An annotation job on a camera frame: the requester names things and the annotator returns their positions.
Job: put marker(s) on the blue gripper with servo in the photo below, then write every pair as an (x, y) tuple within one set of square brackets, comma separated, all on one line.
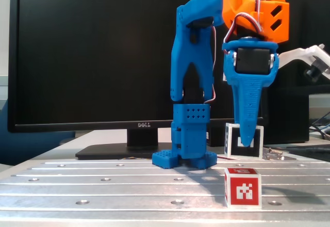
[(249, 78)]

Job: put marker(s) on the black cube with white marker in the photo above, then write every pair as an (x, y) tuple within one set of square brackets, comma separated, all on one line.
[(257, 149)]

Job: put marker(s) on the blue and orange robot arm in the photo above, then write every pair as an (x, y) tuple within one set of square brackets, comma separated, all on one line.
[(180, 56)]

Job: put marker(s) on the red cube with white marker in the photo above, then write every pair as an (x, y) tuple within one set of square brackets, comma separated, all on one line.
[(243, 188)]

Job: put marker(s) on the small controller circuit board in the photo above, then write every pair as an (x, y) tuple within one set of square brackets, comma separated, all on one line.
[(273, 155)]

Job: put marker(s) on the black monitor without logo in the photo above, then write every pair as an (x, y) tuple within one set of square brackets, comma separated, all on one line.
[(309, 18)]

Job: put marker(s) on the slotted aluminium plate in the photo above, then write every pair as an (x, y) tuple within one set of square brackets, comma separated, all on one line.
[(129, 193)]

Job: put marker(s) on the black Dell monitor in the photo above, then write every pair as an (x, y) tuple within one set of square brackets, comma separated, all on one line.
[(77, 56)]

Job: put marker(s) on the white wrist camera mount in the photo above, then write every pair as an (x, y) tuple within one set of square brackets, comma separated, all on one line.
[(291, 55)]

